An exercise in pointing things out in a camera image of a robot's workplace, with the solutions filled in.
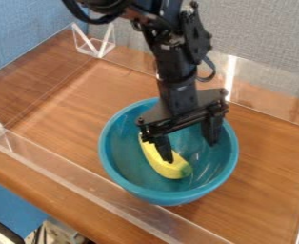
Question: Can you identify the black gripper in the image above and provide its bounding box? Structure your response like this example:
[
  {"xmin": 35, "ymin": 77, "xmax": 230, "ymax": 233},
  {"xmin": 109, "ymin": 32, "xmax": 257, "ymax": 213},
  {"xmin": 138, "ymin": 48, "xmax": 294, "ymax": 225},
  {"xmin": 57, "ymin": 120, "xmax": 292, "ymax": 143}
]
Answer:
[{"xmin": 137, "ymin": 78, "xmax": 229, "ymax": 163}]

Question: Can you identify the yellow toy banana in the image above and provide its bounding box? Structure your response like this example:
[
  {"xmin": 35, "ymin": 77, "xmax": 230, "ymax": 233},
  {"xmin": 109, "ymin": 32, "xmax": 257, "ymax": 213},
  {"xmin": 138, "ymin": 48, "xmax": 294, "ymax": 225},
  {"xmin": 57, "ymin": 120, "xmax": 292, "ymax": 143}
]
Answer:
[{"xmin": 138, "ymin": 139, "xmax": 193, "ymax": 179}]

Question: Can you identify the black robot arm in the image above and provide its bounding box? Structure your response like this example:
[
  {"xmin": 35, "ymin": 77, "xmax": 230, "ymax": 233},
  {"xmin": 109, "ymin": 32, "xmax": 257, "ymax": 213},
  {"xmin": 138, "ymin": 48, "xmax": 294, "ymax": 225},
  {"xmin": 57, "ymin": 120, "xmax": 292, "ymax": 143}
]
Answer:
[{"xmin": 62, "ymin": 0, "xmax": 229, "ymax": 162}]

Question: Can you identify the blue plastic bowl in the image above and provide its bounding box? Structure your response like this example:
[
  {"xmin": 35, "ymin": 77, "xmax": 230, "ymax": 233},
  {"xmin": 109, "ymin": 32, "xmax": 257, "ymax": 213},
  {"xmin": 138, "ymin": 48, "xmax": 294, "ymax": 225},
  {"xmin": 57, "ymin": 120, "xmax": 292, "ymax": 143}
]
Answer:
[{"xmin": 97, "ymin": 98, "xmax": 238, "ymax": 206}]

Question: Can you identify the clear acrylic back barrier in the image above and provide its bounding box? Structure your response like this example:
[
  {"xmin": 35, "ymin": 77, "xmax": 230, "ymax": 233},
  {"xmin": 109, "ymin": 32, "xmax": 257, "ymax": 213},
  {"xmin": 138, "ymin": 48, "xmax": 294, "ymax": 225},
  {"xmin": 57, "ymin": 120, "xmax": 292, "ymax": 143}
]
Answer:
[{"xmin": 103, "ymin": 44, "xmax": 299, "ymax": 130}]

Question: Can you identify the clear acrylic barrier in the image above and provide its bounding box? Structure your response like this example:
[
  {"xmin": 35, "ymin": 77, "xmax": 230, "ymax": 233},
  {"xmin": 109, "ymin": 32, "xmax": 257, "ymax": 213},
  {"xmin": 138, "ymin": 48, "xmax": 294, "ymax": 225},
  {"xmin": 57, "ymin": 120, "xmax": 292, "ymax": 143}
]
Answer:
[
  {"xmin": 103, "ymin": 44, "xmax": 299, "ymax": 130},
  {"xmin": 0, "ymin": 130, "xmax": 232, "ymax": 244}
]

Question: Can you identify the clear acrylic front barrier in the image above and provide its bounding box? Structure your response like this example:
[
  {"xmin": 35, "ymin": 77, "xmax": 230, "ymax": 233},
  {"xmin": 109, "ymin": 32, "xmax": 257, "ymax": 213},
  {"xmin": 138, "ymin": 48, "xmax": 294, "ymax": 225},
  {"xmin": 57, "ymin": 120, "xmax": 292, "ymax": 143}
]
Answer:
[{"xmin": 0, "ymin": 130, "xmax": 232, "ymax": 244}]

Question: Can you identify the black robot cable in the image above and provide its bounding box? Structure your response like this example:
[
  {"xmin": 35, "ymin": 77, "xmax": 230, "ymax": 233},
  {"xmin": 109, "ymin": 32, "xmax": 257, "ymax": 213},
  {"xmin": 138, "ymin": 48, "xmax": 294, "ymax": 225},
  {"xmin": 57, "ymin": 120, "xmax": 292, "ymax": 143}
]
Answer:
[{"xmin": 195, "ymin": 55, "xmax": 217, "ymax": 83}]

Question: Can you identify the clear acrylic corner bracket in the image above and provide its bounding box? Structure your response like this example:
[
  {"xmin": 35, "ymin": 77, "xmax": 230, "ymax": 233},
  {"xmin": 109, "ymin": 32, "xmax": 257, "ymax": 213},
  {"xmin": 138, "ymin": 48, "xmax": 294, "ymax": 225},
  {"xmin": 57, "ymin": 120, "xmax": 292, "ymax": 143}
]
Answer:
[{"xmin": 70, "ymin": 23, "xmax": 115, "ymax": 59}]

